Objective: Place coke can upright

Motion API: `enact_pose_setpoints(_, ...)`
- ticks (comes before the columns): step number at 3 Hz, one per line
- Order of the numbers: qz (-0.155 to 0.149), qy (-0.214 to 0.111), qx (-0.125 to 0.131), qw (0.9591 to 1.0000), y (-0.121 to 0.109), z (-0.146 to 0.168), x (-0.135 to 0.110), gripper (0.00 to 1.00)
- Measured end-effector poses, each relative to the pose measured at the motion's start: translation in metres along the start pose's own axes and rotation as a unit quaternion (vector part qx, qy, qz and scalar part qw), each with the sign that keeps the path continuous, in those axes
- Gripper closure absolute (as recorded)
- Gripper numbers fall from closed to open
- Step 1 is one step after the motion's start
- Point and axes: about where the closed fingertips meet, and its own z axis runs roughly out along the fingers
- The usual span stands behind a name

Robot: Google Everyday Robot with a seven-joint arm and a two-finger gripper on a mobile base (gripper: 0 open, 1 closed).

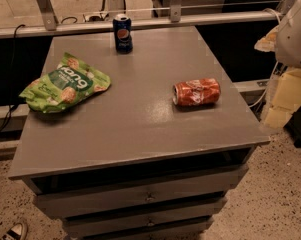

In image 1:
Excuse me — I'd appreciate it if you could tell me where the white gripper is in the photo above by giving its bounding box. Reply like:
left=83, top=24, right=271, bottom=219
left=254, top=27, right=301, bottom=129

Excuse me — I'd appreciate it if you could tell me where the red coke can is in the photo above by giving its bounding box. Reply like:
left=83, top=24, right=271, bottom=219
left=173, top=78, right=221, bottom=106

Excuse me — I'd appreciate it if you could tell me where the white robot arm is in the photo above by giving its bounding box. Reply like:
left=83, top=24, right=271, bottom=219
left=254, top=0, right=301, bottom=128

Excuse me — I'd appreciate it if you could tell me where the blue pepsi can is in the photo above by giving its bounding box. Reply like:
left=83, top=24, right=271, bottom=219
left=113, top=14, right=133, bottom=53

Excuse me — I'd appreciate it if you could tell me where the middle grey drawer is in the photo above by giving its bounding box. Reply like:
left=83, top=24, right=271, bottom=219
left=64, top=193, right=227, bottom=239

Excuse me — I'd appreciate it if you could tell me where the grey drawer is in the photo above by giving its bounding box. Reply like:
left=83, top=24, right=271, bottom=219
left=77, top=216, right=215, bottom=240
left=35, top=164, right=248, bottom=218
left=64, top=193, right=227, bottom=239

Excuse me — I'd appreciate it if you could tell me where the grey drawer cabinet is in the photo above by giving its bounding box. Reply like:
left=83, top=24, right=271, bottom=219
left=8, top=25, right=271, bottom=240

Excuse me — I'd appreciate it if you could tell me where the metal railing bar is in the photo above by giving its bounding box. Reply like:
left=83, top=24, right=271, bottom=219
left=0, top=10, right=284, bottom=40

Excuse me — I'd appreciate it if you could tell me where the green chip bag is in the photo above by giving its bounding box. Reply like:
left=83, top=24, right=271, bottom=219
left=19, top=53, right=111, bottom=113

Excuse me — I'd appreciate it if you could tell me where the floor power outlet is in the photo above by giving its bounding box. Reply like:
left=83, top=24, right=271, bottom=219
left=83, top=13, right=109, bottom=22

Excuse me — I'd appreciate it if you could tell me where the top grey drawer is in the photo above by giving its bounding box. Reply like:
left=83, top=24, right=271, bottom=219
left=35, top=164, right=248, bottom=218

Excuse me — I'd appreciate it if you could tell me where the bottom grey drawer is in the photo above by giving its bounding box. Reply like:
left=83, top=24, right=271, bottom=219
left=77, top=216, right=215, bottom=240

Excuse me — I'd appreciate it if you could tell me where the white sneaker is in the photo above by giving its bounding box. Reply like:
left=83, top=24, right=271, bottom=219
left=0, top=222, right=28, bottom=240

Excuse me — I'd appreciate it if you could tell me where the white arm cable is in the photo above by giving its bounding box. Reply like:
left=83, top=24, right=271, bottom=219
left=248, top=61, right=280, bottom=109

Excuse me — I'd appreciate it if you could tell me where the black cable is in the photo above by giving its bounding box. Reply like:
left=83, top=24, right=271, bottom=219
left=0, top=23, right=26, bottom=136

